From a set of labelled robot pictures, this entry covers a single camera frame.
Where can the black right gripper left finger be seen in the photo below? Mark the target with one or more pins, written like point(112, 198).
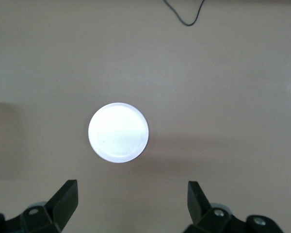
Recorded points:
point(60, 211)

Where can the pink round plate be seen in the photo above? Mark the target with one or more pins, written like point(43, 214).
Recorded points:
point(118, 132)

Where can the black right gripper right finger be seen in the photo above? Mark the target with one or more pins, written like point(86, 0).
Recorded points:
point(200, 206)

